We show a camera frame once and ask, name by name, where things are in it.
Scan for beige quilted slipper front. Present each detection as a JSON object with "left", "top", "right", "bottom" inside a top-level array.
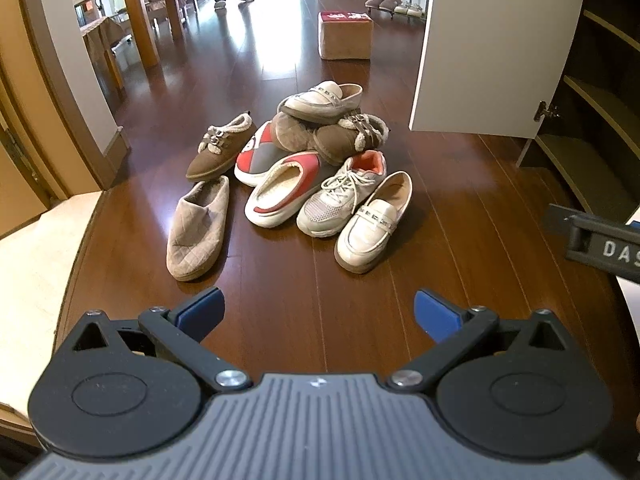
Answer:
[{"left": 166, "top": 176, "right": 230, "bottom": 282}]

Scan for beige quilted slipper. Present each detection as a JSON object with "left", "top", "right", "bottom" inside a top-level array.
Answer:
[
  {"left": 270, "top": 112, "right": 319, "bottom": 153},
  {"left": 166, "top": 176, "right": 230, "bottom": 282}
]

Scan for white loafer front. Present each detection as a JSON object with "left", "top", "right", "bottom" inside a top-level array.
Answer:
[{"left": 334, "top": 171, "right": 413, "bottom": 274}]

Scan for white loafer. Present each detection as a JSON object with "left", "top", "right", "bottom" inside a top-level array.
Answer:
[
  {"left": 277, "top": 80, "right": 363, "bottom": 125},
  {"left": 334, "top": 171, "right": 413, "bottom": 274}
]

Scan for red grey slipper front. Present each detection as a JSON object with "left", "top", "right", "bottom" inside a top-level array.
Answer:
[{"left": 244, "top": 152, "right": 333, "bottom": 229}]

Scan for red grey slipper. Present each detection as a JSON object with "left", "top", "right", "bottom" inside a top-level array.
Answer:
[
  {"left": 234, "top": 122, "right": 290, "bottom": 188},
  {"left": 244, "top": 152, "right": 333, "bottom": 229}
]

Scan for white sneaker coral lining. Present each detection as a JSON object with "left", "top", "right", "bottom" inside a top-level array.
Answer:
[{"left": 296, "top": 150, "right": 387, "bottom": 238}]

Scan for brown fleece shoe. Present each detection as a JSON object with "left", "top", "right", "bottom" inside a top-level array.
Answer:
[
  {"left": 186, "top": 112, "right": 257, "bottom": 182},
  {"left": 311, "top": 112, "right": 390, "bottom": 166}
]

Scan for red grey slipper back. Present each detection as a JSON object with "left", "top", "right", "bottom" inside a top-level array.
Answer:
[{"left": 234, "top": 122, "right": 290, "bottom": 188}]

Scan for dark shoe cabinet shelves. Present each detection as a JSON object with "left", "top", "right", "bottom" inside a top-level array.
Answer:
[{"left": 518, "top": 0, "right": 639, "bottom": 223}]

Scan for white cabinet door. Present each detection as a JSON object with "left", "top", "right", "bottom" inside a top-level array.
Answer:
[{"left": 409, "top": 0, "right": 582, "bottom": 139}]

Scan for wooden chair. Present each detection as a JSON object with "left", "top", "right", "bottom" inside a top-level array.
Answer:
[{"left": 80, "top": 16, "right": 127, "bottom": 92}]

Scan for beige cube ottoman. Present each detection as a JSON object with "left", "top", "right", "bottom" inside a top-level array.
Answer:
[{"left": 318, "top": 11, "right": 373, "bottom": 61}]

